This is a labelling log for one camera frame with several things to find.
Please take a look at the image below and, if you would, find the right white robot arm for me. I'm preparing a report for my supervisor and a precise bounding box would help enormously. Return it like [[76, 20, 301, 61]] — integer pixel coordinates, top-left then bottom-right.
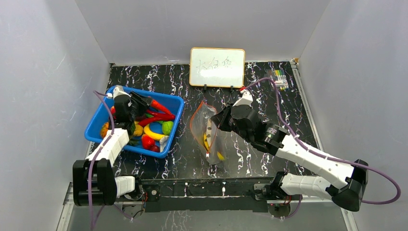
[[211, 104, 368, 212]]

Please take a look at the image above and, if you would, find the white toy radish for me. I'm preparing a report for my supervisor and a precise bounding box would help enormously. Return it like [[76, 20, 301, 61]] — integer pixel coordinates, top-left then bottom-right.
[[159, 136, 169, 152]]

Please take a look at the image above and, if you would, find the red toy pepper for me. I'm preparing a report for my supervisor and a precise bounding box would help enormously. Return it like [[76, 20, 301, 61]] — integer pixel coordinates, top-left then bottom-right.
[[141, 134, 155, 150]]

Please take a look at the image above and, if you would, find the yellow toy lemon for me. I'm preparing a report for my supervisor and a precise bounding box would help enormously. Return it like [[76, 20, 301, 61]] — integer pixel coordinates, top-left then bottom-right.
[[132, 124, 143, 137]]

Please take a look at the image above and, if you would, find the dark red toy cherry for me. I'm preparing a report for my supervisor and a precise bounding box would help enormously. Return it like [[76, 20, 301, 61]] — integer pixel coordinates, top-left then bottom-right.
[[150, 145, 161, 153]]

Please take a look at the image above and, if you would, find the grey toy fish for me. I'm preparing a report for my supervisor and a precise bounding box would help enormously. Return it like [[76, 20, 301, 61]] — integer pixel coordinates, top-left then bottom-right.
[[204, 119, 213, 150]]

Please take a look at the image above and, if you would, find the red toy chili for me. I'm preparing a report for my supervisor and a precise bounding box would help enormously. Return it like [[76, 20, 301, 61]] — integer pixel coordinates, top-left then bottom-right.
[[138, 110, 176, 127]]

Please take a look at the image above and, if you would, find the clear orange zip bag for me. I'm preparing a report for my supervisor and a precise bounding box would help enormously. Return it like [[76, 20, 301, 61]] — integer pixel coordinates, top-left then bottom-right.
[[190, 101, 227, 165]]

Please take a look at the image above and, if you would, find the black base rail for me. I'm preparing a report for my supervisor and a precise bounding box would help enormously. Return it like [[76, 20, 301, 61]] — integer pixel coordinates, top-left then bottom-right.
[[64, 178, 329, 214]]

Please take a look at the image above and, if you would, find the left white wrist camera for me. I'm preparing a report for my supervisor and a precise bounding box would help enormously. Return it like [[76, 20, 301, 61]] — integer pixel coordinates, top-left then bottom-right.
[[106, 85, 130, 99]]

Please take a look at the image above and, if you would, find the orange bumpy toy fruit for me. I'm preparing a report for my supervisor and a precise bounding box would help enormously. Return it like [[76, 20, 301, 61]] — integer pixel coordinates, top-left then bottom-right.
[[100, 122, 109, 138]]

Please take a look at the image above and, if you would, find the blue plastic bin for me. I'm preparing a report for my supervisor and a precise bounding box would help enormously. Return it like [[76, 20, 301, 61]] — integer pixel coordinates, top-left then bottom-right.
[[84, 86, 184, 158]]

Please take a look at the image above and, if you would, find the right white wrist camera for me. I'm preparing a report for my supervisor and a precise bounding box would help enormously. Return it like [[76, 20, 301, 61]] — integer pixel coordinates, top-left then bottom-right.
[[233, 89, 253, 106]]

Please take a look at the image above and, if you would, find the marker pen pack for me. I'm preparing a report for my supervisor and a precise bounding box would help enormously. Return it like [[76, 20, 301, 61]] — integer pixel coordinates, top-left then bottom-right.
[[267, 69, 289, 90]]

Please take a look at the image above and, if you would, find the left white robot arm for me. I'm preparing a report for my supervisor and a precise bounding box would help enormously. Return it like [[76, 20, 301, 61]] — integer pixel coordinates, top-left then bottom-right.
[[73, 87, 153, 207]]

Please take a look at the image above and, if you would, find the small whiteboard yellow frame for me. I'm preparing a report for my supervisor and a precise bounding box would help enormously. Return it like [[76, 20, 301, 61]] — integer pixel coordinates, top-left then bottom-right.
[[189, 47, 245, 88]]

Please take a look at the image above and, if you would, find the green toy cabbage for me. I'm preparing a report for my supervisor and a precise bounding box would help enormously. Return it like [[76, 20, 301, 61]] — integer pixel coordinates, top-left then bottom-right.
[[162, 121, 174, 136]]

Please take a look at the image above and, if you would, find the orange toy carrot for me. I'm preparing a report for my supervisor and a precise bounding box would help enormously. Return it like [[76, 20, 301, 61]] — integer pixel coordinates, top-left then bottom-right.
[[150, 99, 173, 115]]

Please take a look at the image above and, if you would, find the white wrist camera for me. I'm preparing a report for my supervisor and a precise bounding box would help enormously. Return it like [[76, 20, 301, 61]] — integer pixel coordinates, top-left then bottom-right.
[[233, 89, 253, 106], [106, 85, 130, 99]]

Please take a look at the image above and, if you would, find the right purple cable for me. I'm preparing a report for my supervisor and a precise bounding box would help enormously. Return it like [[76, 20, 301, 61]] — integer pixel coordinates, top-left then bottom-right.
[[240, 77, 402, 205]]

